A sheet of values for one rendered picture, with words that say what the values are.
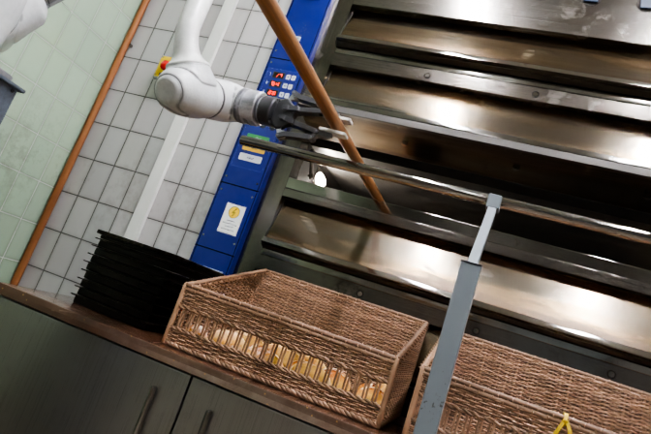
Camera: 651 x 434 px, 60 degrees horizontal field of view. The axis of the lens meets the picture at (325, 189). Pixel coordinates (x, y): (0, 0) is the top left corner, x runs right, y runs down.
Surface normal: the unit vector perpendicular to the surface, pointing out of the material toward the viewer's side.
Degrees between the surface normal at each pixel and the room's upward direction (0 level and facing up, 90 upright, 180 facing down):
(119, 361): 90
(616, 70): 70
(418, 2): 90
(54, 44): 90
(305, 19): 90
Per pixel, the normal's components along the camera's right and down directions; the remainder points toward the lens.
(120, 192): -0.25, -0.31
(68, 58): 0.91, 0.24
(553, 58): -0.12, -0.61
